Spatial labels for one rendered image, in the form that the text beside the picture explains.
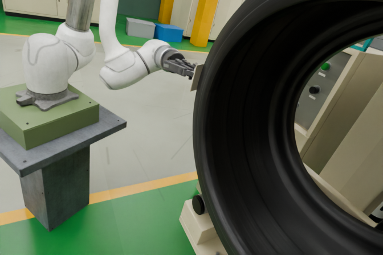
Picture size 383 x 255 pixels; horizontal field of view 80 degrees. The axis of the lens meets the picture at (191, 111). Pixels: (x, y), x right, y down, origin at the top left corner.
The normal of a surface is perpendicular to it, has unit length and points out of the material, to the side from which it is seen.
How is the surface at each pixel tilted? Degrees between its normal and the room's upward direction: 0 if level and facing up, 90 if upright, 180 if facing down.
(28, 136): 90
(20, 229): 0
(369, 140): 90
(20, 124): 2
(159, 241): 0
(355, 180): 90
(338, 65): 90
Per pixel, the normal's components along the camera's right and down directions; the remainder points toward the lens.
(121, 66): 0.33, 0.13
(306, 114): -0.86, 0.06
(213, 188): 0.44, -0.43
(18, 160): 0.22, -0.85
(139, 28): 0.34, 0.53
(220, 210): 0.37, -0.63
